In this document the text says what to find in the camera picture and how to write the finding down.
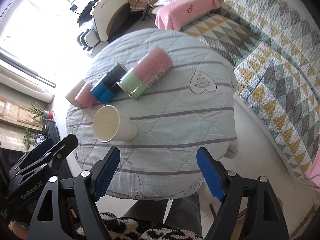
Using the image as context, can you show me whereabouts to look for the white massage chair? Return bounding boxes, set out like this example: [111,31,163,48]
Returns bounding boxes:
[77,0,130,49]

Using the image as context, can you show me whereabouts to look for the small white cup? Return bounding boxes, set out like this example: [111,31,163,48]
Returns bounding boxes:
[66,79,86,107]

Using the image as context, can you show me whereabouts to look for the potted plant red pot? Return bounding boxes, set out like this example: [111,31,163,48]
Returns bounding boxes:
[30,103,54,120]

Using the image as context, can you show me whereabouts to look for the black white fuzzy garment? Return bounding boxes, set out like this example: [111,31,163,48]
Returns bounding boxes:
[75,211,203,240]

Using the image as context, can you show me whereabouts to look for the pink and green can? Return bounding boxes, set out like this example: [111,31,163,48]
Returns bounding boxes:
[117,47,173,99]

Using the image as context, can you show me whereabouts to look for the pink towel on armrest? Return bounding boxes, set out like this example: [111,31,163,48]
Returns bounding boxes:
[155,0,220,31]

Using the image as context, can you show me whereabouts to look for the black and blue can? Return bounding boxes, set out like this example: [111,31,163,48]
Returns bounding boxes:
[91,63,127,104]

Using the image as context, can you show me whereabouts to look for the small folding side table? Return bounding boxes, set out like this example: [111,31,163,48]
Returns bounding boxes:
[128,0,158,21]

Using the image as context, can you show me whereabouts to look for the person's grey trouser legs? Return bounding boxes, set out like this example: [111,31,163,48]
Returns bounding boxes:
[123,192,202,236]

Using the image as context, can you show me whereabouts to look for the small pink cup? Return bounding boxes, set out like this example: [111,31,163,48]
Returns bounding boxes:
[75,82,95,108]

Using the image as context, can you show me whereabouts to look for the cream paper cup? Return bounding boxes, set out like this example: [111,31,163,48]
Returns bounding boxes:
[93,105,137,142]

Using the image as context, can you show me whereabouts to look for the wooden tv cabinet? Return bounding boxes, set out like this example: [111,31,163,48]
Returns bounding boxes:
[0,97,43,131]

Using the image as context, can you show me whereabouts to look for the triangle patterned quilted sofa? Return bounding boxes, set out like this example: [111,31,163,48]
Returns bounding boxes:
[183,0,319,185]

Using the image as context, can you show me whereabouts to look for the grey striped quilted table cover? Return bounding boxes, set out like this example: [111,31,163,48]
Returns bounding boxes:
[66,28,238,200]

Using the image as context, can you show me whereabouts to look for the pink cloth on sofa edge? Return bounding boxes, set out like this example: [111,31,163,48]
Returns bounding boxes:
[306,151,320,187]

